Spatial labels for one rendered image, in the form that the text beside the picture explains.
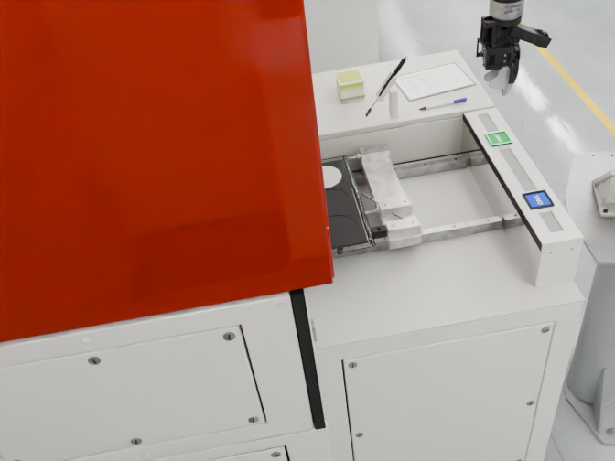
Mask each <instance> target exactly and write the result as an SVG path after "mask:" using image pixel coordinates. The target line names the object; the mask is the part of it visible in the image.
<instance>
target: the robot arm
mask: <svg viewBox="0 0 615 461"><path fill-rule="evenodd" d="M523 6H524V0H490V8H489V14H490V15H489V16H482V17H481V24H480V37H478V38H477V52H476V58H477V57H483V64H482V66H483V67H484V68H485V70H490V71H489V72H487V73H486V74H485V75H484V80H485V81H489V82H490V83H489V87H490V88H492V89H501V93H502V96H505V95H506V94H507V93H508V92H509V90H510V89H511V87H512V86H513V84H514V83H515V81H516V78H517V76H518V72H519V61H520V56H521V49H520V45H519V42H520V40H522V41H525V42H528V43H531V44H534V45H535V46H537V47H539V48H547V47H548V45H549V43H550V42H551V40H552V39H551V38H550V37H549V35H548V33H546V32H545V31H544V30H541V29H535V28H533V27H529V26H526V25H523V24H520V23H521V21H522V14H523ZM479 43H481V45H482V51H481V52H479Z"/></svg>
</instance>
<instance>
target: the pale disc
mask: <svg viewBox="0 0 615 461"><path fill-rule="evenodd" d="M322 168H323V177H324V185H325V188H330V187H333V186H335V185H337V184H338V183H339V182H340V180H341V172H340V171H339V170H338V169H337V168H335V167H333V166H323V167H322Z"/></svg>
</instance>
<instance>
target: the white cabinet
mask: <svg viewBox="0 0 615 461"><path fill-rule="evenodd" d="M583 304H584V301H583V302H578V303H573V304H568V305H562V306H553V307H548V308H543V309H537V310H533V311H527V312H522V313H517V314H512V315H507V316H497V317H493V318H487V319H482V320H477V321H472V322H467V323H462V324H456V325H452V326H446V327H437V328H432V329H427V330H422V331H416V332H411V333H406V334H401V335H396V336H390V337H386V338H377V339H371V340H366V341H361V342H356V343H350V344H346V345H340V346H336V347H330V348H321V349H316V356H317V362H318V373H319V378H320V385H321V391H322V397H323V403H324V409H325V414H326V421H328V423H329V427H328V433H329V443H330V450H331V455H332V461H544V458H545V451H546V448H547V444H548V440H549V436H550V434H551V430H552V426H553V422H554V419H555V415H556V408H557V405H558V401H559V397H560V393H561V390H562V386H563V383H564V379H565V376H566V369H567V365H568V362H569V358H570V354H571V350H572V347H573V343H574V339H575V335H576V333H577V326H578V322H579V319H580V315H581V311H582V307H583Z"/></svg>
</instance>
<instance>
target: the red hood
mask: <svg viewBox="0 0 615 461"><path fill-rule="evenodd" d="M334 277H335V273H334V266H333V258H332V249H331V241H330V233H329V217H328V210H327V201H326V193H325V185H324V177H323V168H322V160H321V152H320V144H319V136H318V120H317V112H316V104H315V95H314V87H313V80H312V71H311V63H310V55H309V46H308V31H307V22H306V15H305V7H304V0H0V342H5V341H10V340H15V339H21V338H30V337H35V336H41V335H46V334H51V333H56V332H61V331H67V330H72V329H77V328H82V327H92V326H97V325H102V324H108V323H113V322H118V321H123V320H128V319H134V318H139V317H144V316H153V315H159V314H164V313H169V312H175V311H179V310H185V309H190V308H195V307H201V306H210V305H216V304H220V303H226V302H231V301H236V300H242V299H246V298H252V297H257V296H262V295H271V294H277V293H283V292H287V291H293V290H297V289H303V288H309V287H313V286H319V285H323V284H332V283H333V279H332V278H334Z"/></svg>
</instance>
